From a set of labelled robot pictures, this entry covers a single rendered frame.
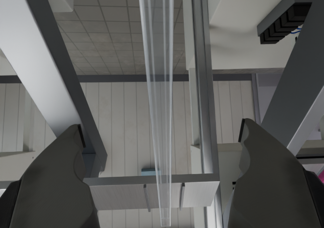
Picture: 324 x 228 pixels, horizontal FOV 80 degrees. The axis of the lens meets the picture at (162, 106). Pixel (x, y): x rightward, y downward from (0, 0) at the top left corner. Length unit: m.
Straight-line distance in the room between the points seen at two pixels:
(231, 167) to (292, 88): 0.48
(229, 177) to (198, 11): 0.53
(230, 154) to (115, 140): 2.63
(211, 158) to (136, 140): 2.67
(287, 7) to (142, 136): 2.83
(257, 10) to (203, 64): 0.19
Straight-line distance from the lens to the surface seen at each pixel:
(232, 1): 0.56
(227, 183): 0.72
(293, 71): 0.28
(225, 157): 0.70
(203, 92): 0.55
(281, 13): 0.60
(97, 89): 3.33
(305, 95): 0.26
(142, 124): 3.18
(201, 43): 0.60
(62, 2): 0.21
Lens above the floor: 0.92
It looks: 7 degrees down
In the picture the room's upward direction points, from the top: 178 degrees clockwise
